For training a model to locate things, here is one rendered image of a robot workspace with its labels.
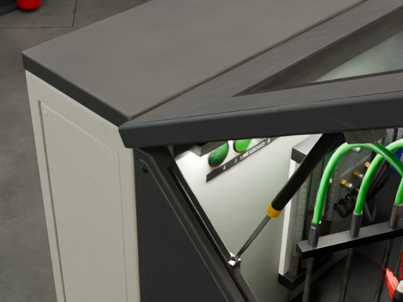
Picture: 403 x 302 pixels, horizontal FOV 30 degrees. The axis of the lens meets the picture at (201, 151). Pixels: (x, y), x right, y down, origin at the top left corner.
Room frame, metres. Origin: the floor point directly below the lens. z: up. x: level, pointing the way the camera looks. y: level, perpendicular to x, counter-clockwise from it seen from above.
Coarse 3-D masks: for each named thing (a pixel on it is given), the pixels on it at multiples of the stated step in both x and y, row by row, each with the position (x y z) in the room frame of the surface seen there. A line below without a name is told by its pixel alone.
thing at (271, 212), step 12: (336, 132) 0.69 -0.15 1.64; (324, 144) 0.70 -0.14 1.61; (312, 156) 0.71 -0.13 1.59; (300, 168) 0.73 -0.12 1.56; (312, 168) 0.72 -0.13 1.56; (288, 180) 0.74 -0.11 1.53; (300, 180) 0.73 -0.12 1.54; (288, 192) 0.74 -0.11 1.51; (276, 204) 0.75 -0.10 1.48; (276, 216) 0.76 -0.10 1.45; (252, 240) 0.79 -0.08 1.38; (240, 252) 0.81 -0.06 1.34
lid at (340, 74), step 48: (384, 0) 1.28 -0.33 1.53; (288, 48) 1.10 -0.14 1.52; (336, 48) 1.00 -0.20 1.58; (384, 48) 0.93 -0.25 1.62; (192, 96) 0.95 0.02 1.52; (240, 96) 0.83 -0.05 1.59; (288, 96) 0.74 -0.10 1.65; (336, 96) 0.67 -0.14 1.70; (384, 96) 0.62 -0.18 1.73; (144, 144) 0.87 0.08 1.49
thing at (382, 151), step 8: (344, 144) 1.04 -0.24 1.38; (352, 144) 1.02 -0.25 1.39; (360, 144) 1.00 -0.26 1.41; (368, 144) 0.98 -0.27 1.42; (376, 144) 0.97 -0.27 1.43; (336, 152) 1.05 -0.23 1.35; (344, 152) 1.04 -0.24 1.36; (384, 152) 0.94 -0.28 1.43; (336, 160) 1.05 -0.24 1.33; (392, 160) 0.92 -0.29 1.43; (328, 168) 1.07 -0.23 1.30; (400, 168) 0.91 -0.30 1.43; (328, 176) 1.07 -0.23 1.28; (320, 184) 1.08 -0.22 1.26; (320, 192) 1.08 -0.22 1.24; (320, 200) 1.08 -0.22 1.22; (320, 208) 1.08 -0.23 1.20; (320, 216) 1.09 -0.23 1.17; (312, 224) 1.08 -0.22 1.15; (320, 224) 1.09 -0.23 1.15
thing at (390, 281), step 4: (388, 272) 1.01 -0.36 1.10; (388, 276) 1.00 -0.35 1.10; (392, 276) 1.00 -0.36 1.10; (388, 280) 1.00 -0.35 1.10; (392, 280) 0.99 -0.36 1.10; (396, 280) 0.99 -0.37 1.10; (388, 284) 0.99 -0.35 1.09; (392, 284) 0.98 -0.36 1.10; (392, 288) 0.97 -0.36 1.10; (392, 292) 0.97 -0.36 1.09
